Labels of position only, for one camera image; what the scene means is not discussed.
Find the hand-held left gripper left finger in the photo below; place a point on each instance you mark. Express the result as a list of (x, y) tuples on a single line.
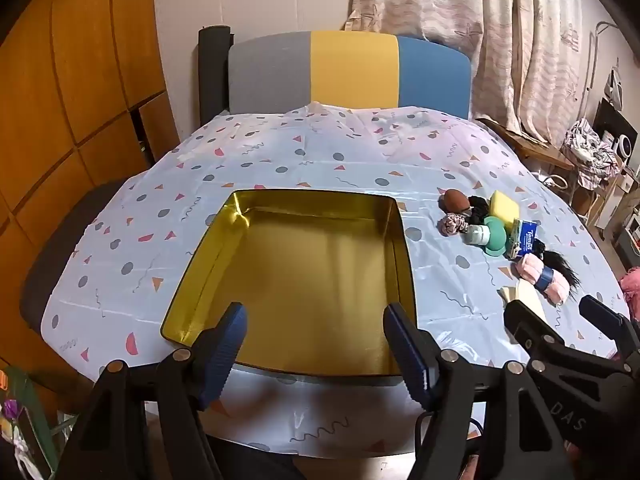
[(226, 350)]

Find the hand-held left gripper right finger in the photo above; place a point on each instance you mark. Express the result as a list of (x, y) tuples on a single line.
[(406, 355)]

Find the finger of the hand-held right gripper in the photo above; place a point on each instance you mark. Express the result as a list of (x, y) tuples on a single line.
[(602, 315), (522, 319)]

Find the pink fluffy roll blue band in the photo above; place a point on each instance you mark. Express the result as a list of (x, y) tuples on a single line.
[(532, 270)]

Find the black hair piece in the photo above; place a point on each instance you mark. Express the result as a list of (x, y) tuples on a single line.
[(560, 265)]

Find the green silicone travel bottle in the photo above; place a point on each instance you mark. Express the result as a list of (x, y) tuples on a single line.
[(495, 240)]

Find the gold metal tin box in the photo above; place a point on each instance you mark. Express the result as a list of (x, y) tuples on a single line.
[(310, 285)]

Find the cream paper sheet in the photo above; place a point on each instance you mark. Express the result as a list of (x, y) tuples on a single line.
[(522, 297)]

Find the pink fluffy cushion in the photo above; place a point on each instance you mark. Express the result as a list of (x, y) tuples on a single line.
[(631, 290)]

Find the blue tissue pack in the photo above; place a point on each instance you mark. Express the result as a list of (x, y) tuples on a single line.
[(527, 237)]

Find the yellow cleaning sponge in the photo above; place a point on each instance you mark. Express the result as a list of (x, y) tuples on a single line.
[(505, 206)]

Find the black scrunchie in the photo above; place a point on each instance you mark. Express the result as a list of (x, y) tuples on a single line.
[(480, 209)]

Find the brown egg-shaped makeup sponge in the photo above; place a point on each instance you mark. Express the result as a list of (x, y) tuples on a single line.
[(455, 200)]

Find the pile of clothes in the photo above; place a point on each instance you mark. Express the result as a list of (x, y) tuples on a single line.
[(590, 155)]

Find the white round device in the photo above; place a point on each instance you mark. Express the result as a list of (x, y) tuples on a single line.
[(627, 147)]

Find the wooden side table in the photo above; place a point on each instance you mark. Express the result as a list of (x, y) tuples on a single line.
[(530, 145)]

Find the patterned white tablecloth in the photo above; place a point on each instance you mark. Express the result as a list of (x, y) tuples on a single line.
[(300, 160)]

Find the patterned beige curtain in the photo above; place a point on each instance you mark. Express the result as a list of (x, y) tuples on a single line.
[(500, 35)]

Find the grey yellow blue chair backrest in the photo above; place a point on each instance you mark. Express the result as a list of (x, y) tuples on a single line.
[(350, 70)]

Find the wooden wardrobe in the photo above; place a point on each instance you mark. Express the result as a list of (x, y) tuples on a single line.
[(75, 85)]

